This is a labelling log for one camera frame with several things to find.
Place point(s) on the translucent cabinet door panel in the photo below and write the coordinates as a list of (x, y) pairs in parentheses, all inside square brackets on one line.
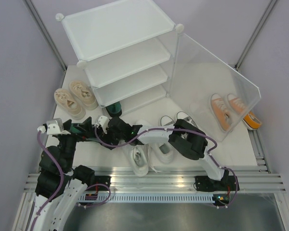
[(197, 75)]

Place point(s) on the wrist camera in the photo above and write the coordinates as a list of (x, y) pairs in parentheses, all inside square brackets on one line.
[(102, 121), (53, 127)]

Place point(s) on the white sneaker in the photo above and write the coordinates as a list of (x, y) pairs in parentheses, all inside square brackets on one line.
[(163, 151), (137, 158)]

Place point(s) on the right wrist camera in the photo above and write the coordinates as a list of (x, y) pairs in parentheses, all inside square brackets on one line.
[(102, 121)]

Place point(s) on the beige sneaker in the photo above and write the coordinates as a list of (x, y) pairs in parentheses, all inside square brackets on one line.
[(69, 104), (84, 94)]

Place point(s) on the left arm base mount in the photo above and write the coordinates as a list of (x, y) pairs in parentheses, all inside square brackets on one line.
[(99, 184)]

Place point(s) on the aluminium frame rail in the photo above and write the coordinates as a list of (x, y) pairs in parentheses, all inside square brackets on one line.
[(249, 182)]

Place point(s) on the white sneaker left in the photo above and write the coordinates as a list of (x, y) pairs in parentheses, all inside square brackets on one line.
[(137, 158)]

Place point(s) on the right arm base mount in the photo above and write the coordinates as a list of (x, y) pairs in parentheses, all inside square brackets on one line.
[(205, 184)]

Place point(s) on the beige sneaker right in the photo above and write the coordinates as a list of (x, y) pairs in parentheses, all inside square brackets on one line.
[(84, 94)]

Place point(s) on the grey canvas sneaker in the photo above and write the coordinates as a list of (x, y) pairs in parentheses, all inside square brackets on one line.
[(184, 116), (166, 121)]

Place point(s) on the white plastic shoe cabinet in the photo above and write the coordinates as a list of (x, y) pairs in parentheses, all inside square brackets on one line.
[(127, 50)]

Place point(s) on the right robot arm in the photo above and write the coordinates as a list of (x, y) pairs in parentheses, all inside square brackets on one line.
[(185, 138)]

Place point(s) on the green loafer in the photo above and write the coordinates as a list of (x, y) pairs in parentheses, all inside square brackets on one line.
[(98, 132), (114, 110)]

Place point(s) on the beige sneaker left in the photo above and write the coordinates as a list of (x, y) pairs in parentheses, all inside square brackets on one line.
[(69, 104)]

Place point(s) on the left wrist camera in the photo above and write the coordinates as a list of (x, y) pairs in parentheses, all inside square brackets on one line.
[(53, 127)]

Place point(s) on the orange canvas sneaker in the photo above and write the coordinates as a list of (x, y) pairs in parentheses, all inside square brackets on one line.
[(221, 112), (250, 120)]

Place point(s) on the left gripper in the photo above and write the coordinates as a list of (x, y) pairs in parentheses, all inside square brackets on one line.
[(86, 127)]

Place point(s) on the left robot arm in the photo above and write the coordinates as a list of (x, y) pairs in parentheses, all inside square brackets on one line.
[(59, 185)]

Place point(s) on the orange canvas sneaker left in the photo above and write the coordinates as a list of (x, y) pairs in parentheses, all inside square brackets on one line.
[(221, 112)]

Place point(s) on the orange canvas sneaker right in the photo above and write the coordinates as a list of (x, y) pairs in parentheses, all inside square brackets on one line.
[(250, 120)]

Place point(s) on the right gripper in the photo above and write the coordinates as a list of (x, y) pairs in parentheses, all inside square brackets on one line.
[(106, 137)]

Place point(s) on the white sneaker right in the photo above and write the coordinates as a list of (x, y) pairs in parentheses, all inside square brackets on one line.
[(163, 151)]

